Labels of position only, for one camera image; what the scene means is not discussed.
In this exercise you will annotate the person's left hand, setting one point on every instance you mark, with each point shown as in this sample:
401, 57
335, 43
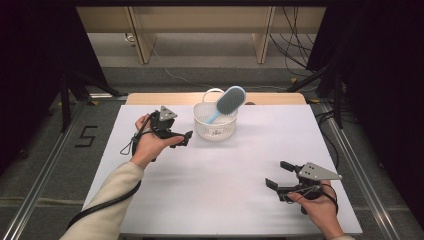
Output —
150, 146

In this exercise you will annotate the metal floor rail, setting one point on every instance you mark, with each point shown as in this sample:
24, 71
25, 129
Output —
363, 180
43, 180

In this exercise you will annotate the light blue hairbrush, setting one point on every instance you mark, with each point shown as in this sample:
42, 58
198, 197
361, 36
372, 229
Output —
230, 100

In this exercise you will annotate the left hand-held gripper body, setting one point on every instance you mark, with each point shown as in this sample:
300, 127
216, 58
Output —
163, 125

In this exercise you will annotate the person's right hand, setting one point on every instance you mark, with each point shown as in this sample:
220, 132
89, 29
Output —
316, 208

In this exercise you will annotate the black metal stand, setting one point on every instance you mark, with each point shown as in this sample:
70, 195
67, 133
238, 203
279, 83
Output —
336, 100
66, 100

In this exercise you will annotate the white plastic basket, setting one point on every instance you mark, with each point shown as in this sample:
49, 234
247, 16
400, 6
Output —
215, 128

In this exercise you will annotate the white table sheet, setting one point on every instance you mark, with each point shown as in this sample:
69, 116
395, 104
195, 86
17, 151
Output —
216, 186

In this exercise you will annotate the dark curtain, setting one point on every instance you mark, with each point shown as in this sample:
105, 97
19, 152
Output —
33, 66
383, 83

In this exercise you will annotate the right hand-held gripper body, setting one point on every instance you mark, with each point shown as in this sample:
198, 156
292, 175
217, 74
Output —
313, 173

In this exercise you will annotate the beige wooden desk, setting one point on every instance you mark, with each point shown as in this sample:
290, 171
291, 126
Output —
200, 20

